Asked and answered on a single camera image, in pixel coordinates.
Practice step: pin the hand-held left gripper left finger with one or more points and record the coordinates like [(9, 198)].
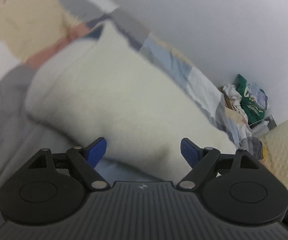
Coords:
[(96, 151)]

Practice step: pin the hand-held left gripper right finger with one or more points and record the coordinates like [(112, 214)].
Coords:
[(190, 152)]

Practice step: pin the cream striped knit sweater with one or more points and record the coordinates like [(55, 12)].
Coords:
[(114, 100)]

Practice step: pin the white crumpled clothes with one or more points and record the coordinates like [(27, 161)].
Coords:
[(232, 95)]

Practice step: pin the dark grey cloth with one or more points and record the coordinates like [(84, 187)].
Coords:
[(255, 147)]

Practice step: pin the green shopping bag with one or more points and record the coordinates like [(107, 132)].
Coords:
[(248, 105)]

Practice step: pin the white bottle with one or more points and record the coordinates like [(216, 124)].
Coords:
[(262, 126)]

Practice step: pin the clear plastic packets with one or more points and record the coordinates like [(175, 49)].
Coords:
[(258, 96)]

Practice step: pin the cream quilted pillow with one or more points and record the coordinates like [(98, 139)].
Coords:
[(283, 150)]

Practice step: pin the patchwork bed cover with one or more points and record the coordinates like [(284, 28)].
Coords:
[(6, 110)]

